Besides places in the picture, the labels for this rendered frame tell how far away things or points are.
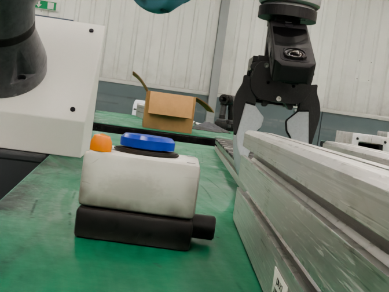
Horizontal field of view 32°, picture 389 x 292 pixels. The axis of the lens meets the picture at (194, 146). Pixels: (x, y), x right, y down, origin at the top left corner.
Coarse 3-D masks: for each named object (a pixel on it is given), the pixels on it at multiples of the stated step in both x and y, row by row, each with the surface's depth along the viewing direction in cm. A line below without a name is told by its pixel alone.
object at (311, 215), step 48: (288, 144) 36; (336, 144) 57; (240, 192) 57; (288, 192) 33; (336, 192) 23; (384, 192) 18; (288, 240) 31; (336, 240) 22; (384, 240) 21; (288, 288) 29; (336, 288) 21; (384, 288) 17
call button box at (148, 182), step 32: (96, 160) 45; (128, 160) 45; (160, 160) 45; (192, 160) 48; (96, 192) 45; (128, 192) 45; (160, 192) 45; (192, 192) 45; (96, 224) 45; (128, 224) 45; (160, 224) 45; (192, 224) 46
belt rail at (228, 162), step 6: (216, 144) 167; (216, 150) 164; (222, 150) 140; (222, 156) 137; (228, 156) 121; (228, 162) 120; (228, 168) 117; (234, 168) 111; (234, 174) 102; (240, 186) 90
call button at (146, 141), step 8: (128, 136) 48; (136, 136) 47; (144, 136) 47; (152, 136) 48; (160, 136) 50; (128, 144) 48; (136, 144) 47; (144, 144) 47; (152, 144) 47; (160, 144) 47; (168, 144) 48
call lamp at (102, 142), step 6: (96, 138) 45; (102, 138) 45; (108, 138) 46; (90, 144) 46; (96, 144) 45; (102, 144) 45; (108, 144) 46; (96, 150) 45; (102, 150) 45; (108, 150) 46
